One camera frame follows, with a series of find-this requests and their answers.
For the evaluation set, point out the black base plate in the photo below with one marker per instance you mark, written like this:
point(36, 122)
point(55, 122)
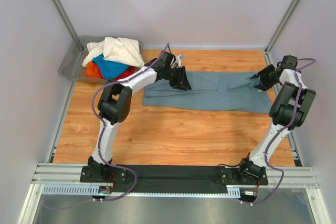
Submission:
point(171, 179)

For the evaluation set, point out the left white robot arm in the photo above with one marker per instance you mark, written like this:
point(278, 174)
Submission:
point(115, 101)

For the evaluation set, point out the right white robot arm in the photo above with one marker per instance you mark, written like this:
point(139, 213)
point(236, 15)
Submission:
point(289, 111)

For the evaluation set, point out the grey plastic bin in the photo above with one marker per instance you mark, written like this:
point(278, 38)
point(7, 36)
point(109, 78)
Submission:
point(71, 66)

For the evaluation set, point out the grey slotted cable duct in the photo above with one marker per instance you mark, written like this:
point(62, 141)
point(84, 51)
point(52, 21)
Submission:
point(86, 190)

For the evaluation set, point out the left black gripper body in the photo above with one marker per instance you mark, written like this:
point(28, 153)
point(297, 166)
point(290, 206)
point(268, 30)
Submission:
point(175, 76)

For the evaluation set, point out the red t shirt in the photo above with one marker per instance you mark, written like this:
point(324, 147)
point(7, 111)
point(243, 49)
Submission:
point(129, 71)

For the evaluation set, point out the grey-blue t shirt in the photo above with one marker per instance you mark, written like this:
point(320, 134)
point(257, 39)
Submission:
point(211, 91)

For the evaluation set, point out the orange t shirt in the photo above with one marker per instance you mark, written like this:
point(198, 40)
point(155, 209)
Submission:
point(93, 71)

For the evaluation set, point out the white t shirt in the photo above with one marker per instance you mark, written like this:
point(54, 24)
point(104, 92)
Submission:
point(120, 50)

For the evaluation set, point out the blue t shirt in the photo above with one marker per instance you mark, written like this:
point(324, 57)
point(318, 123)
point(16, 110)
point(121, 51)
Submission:
point(109, 69)

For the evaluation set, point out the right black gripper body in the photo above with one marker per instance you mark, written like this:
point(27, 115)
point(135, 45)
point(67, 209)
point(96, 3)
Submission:
point(266, 78)

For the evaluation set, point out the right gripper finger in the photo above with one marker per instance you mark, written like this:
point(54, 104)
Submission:
point(260, 87)
point(255, 76)

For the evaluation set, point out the left aluminium corner post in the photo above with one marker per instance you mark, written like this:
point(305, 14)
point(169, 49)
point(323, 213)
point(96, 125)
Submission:
point(67, 23)

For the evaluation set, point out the aluminium corner post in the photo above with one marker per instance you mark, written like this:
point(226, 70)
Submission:
point(284, 21)
point(67, 23)

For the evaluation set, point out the aluminium rail frame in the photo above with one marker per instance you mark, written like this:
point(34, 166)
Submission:
point(53, 173)

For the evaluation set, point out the right aluminium corner post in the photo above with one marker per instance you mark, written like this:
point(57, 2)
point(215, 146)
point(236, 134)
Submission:
point(284, 21)

